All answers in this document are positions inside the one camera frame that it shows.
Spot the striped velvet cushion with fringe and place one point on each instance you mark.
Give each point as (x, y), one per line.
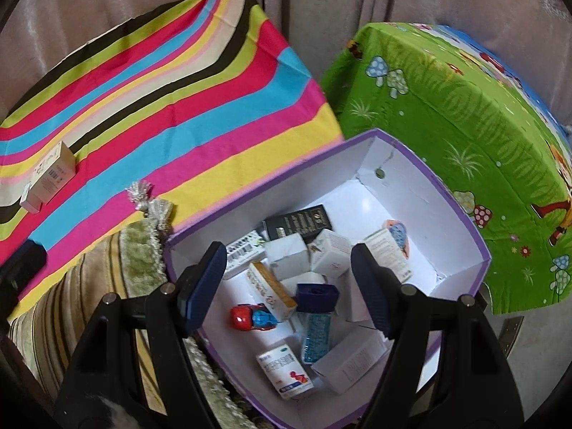
(111, 259)

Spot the small white taped box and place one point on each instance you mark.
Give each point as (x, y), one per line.
(288, 252)

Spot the beige box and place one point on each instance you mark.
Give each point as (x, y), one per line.
(53, 172)

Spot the multicoloured striped cloth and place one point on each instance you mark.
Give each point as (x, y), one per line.
(178, 111)

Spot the purple-edged white storage box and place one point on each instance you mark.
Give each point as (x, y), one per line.
(402, 187)

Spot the yellow orange box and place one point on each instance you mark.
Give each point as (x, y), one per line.
(270, 292)

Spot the white box with grey drawing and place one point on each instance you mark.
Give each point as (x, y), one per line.
(330, 250)

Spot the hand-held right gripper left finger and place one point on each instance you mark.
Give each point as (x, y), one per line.
(205, 286)

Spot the white box with red print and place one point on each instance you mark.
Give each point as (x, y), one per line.
(286, 371)

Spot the white box with blue print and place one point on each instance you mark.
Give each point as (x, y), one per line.
(388, 250)

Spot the white box with text panel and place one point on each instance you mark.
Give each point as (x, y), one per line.
(353, 362)

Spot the green printed cloth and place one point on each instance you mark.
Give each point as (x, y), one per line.
(447, 143)

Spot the black box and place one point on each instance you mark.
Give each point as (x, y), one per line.
(297, 223)

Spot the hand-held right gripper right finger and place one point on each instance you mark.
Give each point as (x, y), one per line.
(375, 286)

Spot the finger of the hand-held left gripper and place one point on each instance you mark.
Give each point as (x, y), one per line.
(24, 261)

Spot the white box with barcode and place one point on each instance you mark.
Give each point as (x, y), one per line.
(243, 250)

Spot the red toy car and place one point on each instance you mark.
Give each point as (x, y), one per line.
(241, 317)

